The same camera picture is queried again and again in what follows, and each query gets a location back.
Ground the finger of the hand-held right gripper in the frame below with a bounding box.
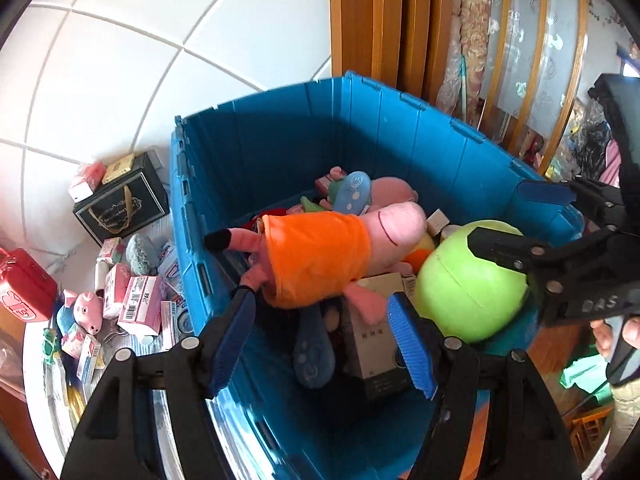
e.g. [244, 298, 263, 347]
[467, 226, 622, 287]
[517, 175, 629, 234]

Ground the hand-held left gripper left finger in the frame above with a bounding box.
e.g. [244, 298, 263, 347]
[60, 285, 258, 480]

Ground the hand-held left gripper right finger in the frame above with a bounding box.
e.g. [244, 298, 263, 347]
[387, 291, 583, 480]

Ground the green plush toy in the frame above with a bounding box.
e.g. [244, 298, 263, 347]
[414, 219, 531, 345]

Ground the pig plush orange dress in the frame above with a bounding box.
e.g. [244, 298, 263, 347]
[204, 201, 428, 325]

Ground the blue plastic crate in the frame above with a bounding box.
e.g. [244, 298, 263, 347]
[169, 71, 586, 480]

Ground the person's right hand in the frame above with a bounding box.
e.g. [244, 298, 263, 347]
[590, 312, 640, 365]

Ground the grey white carton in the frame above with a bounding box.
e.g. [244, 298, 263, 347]
[345, 305, 431, 401]

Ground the white blue medicine box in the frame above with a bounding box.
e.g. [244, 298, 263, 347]
[160, 300, 193, 351]

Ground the beige carton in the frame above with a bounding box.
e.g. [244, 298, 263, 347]
[360, 272, 416, 306]

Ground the black plastic bag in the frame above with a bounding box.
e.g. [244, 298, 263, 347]
[565, 100, 613, 181]

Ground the small white box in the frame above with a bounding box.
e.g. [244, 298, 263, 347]
[426, 208, 450, 236]

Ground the blue dotted plush toy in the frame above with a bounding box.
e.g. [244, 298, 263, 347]
[292, 305, 337, 390]

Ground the yellow orange plush toy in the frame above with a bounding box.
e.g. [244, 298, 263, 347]
[405, 232, 436, 273]

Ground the green cloth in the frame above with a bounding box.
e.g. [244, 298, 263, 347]
[560, 355, 608, 391]

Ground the blue white tissue packet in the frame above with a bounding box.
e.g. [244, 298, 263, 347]
[159, 240, 183, 301]

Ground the large pink barcode tissue pack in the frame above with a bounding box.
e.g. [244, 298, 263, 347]
[117, 275, 168, 336]

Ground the grey fluffy toy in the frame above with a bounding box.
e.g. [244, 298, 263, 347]
[125, 234, 159, 276]

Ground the pink plush toy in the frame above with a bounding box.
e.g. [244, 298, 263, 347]
[370, 176, 418, 206]

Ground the frosted glass sliding door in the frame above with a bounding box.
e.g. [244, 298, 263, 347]
[480, 0, 591, 176]

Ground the white upright medicine box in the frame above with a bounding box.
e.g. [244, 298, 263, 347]
[77, 334, 102, 383]

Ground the wooden stool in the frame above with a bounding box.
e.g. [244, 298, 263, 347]
[570, 405, 616, 466]

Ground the small pig plush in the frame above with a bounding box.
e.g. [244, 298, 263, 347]
[56, 289, 105, 335]

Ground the small pink packet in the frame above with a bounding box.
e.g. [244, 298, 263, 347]
[96, 237, 126, 266]

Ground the light blue plush toy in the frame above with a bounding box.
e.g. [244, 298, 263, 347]
[332, 171, 373, 216]

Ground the black gift bag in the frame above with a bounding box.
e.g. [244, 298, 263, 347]
[73, 152, 170, 247]

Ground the rolled patterned quilt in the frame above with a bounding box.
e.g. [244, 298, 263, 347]
[437, 0, 493, 126]

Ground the gold flat box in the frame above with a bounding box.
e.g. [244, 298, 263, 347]
[101, 152, 137, 186]

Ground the red small suitcase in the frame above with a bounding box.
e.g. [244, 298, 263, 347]
[0, 247, 59, 322]

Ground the pink tissue packet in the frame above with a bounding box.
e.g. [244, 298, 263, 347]
[68, 161, 107, 204]

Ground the clear plastic bag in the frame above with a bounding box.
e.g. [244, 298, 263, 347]
[0, 335, 28, 396]

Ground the wooden wardrobe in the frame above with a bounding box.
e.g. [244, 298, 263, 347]
[329, 0, 453, 106]

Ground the white padded headboard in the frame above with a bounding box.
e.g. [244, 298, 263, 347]
[0, 0, 333, 271]

